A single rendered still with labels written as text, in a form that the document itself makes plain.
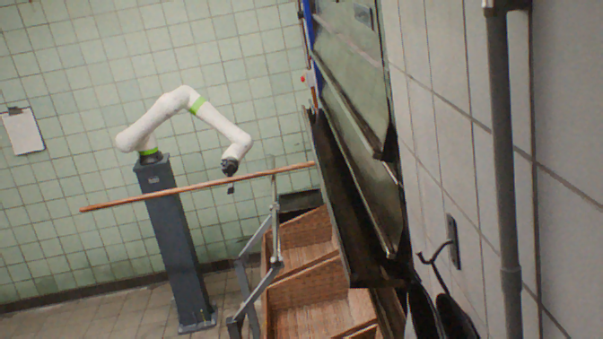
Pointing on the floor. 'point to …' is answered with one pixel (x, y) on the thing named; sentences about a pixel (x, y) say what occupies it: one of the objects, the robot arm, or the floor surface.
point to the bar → (265, 276)
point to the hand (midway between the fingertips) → (227, 180)
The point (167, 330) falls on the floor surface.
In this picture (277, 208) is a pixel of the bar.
